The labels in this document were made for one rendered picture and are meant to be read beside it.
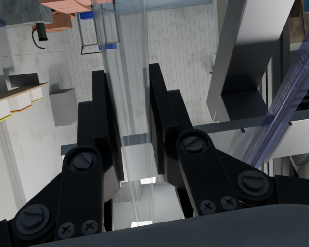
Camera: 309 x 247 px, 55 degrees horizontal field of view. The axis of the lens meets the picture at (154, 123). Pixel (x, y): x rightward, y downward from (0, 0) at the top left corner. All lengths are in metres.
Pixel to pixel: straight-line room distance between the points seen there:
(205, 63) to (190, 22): 1.34
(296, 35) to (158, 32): 4.33
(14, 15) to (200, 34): 5.85
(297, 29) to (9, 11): 5.26
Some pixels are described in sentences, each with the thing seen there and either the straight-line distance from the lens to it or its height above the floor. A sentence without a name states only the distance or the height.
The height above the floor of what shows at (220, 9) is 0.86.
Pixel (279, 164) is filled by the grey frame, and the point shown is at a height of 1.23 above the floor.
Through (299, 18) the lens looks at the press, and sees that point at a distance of 6.82.
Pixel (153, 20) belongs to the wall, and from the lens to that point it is 9.58.
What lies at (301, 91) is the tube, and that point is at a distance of 0.22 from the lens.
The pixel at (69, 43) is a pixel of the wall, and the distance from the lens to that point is 8.91.
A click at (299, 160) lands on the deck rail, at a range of 0.68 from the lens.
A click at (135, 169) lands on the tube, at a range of 0.15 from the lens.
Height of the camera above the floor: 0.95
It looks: 15 degrees up
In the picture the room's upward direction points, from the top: 173 degrees clockwise
